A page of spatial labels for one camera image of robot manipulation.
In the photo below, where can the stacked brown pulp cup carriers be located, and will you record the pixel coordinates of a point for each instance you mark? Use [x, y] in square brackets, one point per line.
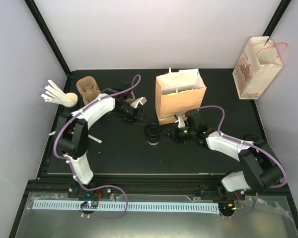
[88, 89]

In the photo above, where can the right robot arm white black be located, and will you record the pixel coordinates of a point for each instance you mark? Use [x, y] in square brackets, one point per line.
[260, 169]

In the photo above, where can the small green circuit board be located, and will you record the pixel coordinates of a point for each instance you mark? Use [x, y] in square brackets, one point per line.
[89, 204]

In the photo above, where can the brown paper bag white handles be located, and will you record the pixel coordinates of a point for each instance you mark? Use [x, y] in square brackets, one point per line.
[178, 92]

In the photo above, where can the black aluminium frame rail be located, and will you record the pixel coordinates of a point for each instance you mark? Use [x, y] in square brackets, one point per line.
[202, 186]

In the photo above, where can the black corner post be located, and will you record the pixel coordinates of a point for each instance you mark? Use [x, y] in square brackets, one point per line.
[277, 16]
[32, 6]

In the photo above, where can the light blue cable duct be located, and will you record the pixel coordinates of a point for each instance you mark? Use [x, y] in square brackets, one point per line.
[210, 208]

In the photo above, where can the left black corner post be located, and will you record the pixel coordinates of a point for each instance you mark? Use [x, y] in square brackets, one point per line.
[32, 6]

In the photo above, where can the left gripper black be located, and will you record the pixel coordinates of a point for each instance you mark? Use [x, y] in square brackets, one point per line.
[137, 117]

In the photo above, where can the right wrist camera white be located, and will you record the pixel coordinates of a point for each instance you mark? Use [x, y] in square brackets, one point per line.
[179, 121]

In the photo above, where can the paper cup holding stirrers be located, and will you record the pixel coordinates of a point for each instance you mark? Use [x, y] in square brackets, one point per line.
[71, 100]

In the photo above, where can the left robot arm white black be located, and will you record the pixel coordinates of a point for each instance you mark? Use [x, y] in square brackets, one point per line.
[71, 143]

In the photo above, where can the white wrapped straw on table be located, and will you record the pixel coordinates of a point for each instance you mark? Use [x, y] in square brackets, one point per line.
[90, 136]

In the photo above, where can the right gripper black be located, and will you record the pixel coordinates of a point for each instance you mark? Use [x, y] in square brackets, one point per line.
[174, 135]

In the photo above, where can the right black corner post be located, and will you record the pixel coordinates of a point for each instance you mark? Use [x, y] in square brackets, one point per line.
[277, 16]

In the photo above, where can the bundle of white wrapped straws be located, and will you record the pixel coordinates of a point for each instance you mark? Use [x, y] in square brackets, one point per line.
[54, 94]

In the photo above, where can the white printed paper bag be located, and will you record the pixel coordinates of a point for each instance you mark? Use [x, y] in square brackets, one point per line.
[257, 66]

